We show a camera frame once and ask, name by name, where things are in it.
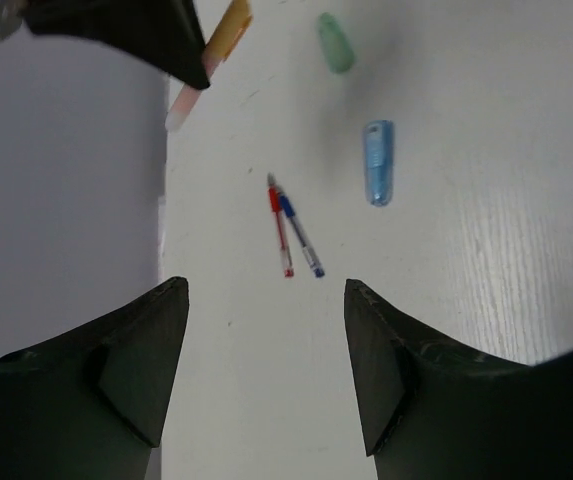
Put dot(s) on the orange pink highlighter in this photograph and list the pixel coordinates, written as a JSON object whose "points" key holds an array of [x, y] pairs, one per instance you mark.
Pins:
{"points": [[223, 41]]}

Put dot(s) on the green eraser case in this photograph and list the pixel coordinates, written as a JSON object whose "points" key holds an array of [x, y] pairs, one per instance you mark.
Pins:
{"points": [[335, 46]]}

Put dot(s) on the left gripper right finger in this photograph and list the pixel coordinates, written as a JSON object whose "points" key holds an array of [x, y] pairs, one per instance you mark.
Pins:
{"points": [[432, 407]]}

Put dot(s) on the red pen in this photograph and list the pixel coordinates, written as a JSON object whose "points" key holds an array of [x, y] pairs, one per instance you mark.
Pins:
{"points": [[284, 249]]}

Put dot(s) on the blue pen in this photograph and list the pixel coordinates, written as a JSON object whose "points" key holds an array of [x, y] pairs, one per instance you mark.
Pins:
{"points": [[308, 250]]}

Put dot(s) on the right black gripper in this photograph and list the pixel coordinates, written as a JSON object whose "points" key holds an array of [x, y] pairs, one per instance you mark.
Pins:
{"points": [[163, 33]]}

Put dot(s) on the blue translucent cap case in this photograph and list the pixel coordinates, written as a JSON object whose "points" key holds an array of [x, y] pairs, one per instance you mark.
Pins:
{"points": [[378, 155]]}

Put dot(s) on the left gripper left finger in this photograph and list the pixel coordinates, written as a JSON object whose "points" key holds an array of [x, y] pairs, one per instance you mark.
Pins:
{"points": [[92, 403]]}

